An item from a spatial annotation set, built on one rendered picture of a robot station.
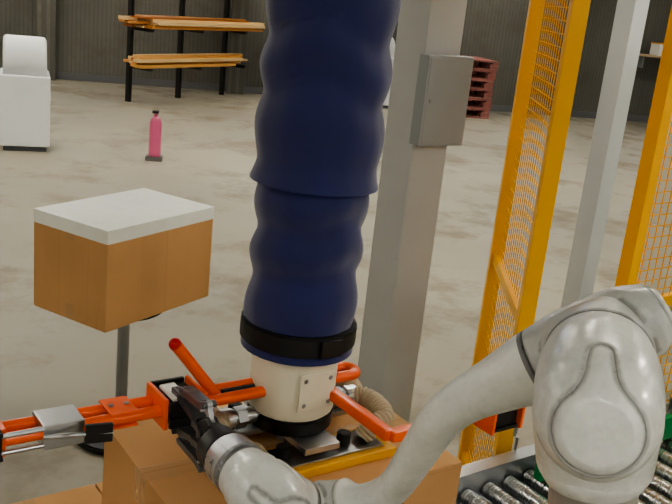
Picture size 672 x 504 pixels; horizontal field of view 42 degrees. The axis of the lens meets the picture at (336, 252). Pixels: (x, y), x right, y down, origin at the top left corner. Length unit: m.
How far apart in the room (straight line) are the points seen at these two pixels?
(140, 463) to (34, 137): 8.19
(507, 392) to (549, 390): 0.23
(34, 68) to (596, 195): 6.27
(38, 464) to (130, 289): 0.84
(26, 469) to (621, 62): 3.60
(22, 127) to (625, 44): 6.47
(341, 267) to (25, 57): 8.26
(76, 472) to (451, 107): 2.05
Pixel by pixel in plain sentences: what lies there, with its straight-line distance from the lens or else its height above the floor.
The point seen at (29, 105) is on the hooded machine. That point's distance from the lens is 9.70.
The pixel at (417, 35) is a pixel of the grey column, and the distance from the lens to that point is 3.01.
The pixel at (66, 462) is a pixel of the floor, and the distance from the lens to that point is 3.84.
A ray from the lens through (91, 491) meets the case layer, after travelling 2.63.
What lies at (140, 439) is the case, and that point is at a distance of 1.79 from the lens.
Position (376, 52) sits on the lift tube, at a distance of 1.54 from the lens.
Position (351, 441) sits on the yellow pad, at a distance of 1.79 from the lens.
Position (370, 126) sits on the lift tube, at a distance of 1.55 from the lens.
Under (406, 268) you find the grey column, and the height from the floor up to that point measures 1.02.
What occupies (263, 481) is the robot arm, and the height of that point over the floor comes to 1.24.
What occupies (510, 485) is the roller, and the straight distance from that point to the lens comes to 2.86.
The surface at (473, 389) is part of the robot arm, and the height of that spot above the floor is 1.45.
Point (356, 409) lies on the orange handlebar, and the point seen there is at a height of 1.20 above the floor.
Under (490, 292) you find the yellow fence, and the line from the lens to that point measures 3.57.
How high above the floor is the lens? 1.94
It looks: 17 degrees down
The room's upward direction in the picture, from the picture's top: 6 degrees clockwise
